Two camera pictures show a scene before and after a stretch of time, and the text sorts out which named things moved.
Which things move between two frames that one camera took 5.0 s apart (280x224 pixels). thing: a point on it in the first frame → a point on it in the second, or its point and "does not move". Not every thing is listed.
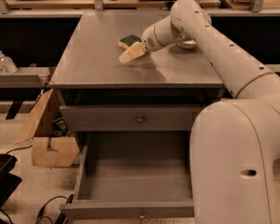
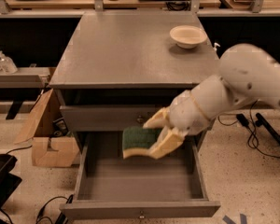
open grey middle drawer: x=133 y=175 does not move
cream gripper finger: x=135 y=50 → x=169 y=140
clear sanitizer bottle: x=6 y=64 does not move
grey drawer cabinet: x=158 y=91 does not move
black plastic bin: x=3 y=183 does not move
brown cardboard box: x=51 y=144 does not move
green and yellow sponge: x=129 y=40 → x=137 y=141
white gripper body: x=149 y=40 → x=186 y=113
